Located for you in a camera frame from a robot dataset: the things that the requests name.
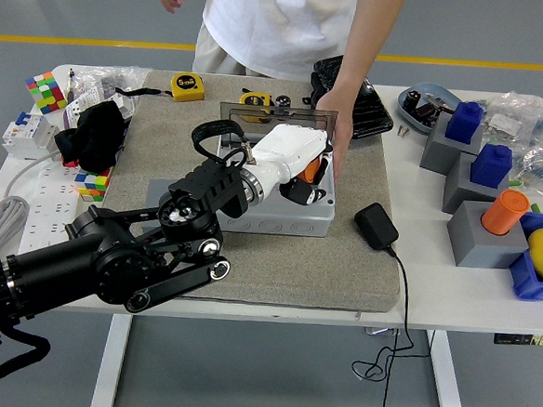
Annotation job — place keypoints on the person's left hand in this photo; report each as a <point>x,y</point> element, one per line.
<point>344,129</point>

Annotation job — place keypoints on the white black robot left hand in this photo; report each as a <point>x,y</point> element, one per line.
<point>289,149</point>

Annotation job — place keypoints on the orange cylinder battery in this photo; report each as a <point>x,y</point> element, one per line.
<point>312,169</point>
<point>505,213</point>

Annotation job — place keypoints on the smoky transparent box lid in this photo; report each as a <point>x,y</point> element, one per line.
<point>277,117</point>

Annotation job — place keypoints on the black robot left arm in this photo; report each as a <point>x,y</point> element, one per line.
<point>85,265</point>

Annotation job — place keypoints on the person's left forearm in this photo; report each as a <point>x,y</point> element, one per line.
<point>366,42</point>

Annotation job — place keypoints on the grey plastic junction box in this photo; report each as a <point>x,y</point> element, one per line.
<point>298,224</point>

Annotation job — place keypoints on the black table control box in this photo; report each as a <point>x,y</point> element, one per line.
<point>523,340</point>

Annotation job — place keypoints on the black foot pedal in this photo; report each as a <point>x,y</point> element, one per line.
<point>371,112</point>

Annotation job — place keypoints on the small black capacitor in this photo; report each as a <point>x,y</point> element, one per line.
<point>283,100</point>
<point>411,99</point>

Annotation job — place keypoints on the round yellow tape measure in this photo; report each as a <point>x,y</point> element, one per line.
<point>255,99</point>

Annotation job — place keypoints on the brown capacitors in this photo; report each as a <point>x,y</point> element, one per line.
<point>424,112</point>

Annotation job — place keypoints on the square yellow tape measure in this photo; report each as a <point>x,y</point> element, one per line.
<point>187,88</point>

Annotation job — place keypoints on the black power adapter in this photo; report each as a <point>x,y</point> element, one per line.
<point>376,225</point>

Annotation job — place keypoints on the blue-grey dish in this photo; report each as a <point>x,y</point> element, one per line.
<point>442,92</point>

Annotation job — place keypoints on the grey-brown mat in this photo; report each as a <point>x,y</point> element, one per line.
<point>271,269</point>

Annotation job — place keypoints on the blue bottle-shaped block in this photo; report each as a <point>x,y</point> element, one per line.
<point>465,124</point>
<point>491,165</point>

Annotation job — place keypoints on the white purple packet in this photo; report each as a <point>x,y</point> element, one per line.
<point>80,106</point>

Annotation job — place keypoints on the colourful puzzle cube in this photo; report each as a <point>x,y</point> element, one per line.
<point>93,186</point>
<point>46,91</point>

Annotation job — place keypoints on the black cloth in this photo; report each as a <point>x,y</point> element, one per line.
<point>92,137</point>

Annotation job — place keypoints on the small green piece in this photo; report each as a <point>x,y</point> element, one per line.
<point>514,183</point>
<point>536,208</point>

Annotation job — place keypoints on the small red item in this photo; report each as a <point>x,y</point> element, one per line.
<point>70,164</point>

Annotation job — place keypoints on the white circuit breaker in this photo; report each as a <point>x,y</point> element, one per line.
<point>27,135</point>

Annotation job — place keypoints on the blue plastic bin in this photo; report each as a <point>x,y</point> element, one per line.
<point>527,277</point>

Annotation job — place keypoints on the white power strip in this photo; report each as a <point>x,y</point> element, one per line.
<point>53,197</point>

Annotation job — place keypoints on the white table leg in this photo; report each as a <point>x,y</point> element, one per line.
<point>111,360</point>
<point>445,378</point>

